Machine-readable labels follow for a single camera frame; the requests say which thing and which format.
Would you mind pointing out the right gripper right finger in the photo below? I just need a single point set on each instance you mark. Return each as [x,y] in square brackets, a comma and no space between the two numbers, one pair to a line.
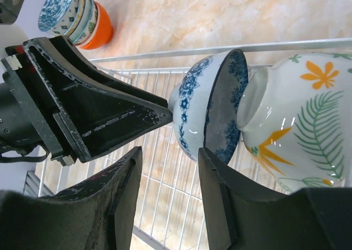
[242,214]

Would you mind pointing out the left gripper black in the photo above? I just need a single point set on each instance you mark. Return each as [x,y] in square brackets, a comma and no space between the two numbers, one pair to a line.
[30,129]

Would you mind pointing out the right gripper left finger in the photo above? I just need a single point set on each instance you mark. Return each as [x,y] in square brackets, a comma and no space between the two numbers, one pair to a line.
[97,213]

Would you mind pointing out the white wire dish rack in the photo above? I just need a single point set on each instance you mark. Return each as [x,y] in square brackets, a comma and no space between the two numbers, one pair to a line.
[169,212]

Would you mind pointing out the yellow floral bowl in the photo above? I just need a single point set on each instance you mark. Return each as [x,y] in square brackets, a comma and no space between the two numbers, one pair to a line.
[295,118]

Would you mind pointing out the blue white patterned bowl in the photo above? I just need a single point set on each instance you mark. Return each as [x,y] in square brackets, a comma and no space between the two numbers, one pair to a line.
[205,104]

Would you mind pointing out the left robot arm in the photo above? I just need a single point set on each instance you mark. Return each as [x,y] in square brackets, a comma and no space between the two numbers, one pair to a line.
[56,104]

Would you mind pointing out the orange bottom stacked bowl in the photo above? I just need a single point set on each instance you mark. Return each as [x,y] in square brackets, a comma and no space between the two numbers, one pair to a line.
[103,31]

